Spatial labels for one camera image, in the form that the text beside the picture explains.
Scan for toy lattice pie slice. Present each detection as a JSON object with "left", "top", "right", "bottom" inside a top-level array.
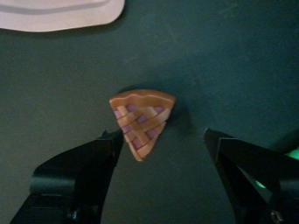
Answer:
[{"left": 108, "top": 88, "right": 178, "bottom": 163}]

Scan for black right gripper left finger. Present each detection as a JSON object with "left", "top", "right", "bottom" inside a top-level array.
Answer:
[{"left": 9, "top": 128, "right": 125, "bottom": 224}]

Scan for grey bowl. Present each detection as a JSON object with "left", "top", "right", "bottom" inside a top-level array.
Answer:
[{"left": 0, "top": 0, "right": 127, "bottom": 33}]

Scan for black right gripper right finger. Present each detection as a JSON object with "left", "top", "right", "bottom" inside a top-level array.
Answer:
[{"left": 202, "top": 127, "right": 299, "bottom": 224}]

